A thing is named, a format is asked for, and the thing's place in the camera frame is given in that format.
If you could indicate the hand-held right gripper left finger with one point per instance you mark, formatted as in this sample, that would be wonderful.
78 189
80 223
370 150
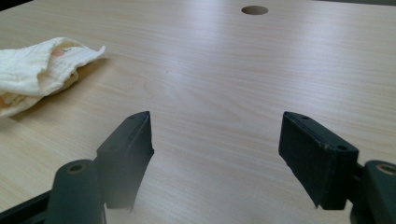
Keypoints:
124 161

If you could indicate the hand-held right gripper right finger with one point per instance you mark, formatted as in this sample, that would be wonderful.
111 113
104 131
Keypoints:
314 158

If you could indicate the cream cloth with fruit print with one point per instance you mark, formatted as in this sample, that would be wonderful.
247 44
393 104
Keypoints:
28 71

